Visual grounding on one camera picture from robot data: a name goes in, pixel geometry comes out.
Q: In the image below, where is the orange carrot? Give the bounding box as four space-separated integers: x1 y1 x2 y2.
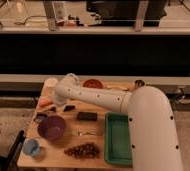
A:
38 97 53 108

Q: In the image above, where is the black dish brush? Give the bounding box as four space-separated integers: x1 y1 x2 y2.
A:
33 113 47 123

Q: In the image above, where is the purple bowl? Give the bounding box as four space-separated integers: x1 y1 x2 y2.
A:
37 116 66 141

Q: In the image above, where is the black chair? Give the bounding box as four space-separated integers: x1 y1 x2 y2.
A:
0 130 25 171

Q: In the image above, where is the light blue cup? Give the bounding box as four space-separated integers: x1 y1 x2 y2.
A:
22 139 40 157

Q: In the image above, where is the small metal cup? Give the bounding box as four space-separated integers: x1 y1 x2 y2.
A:
134 80 145 90

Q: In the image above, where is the black rectangular block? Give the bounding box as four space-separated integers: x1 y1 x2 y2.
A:
77 112 97 121

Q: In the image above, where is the silver fork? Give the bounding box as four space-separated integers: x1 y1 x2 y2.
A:
71 131 103 136

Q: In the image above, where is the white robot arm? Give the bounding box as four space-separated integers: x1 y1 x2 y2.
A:
52 73 184 171

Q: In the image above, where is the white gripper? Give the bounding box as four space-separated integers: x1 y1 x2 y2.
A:
49 93 75 112

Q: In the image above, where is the green plastic tray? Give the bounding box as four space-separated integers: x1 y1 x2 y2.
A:
104 112 132 166

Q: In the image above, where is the bunch of dark grapes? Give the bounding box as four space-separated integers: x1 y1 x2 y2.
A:
64 142 100 158

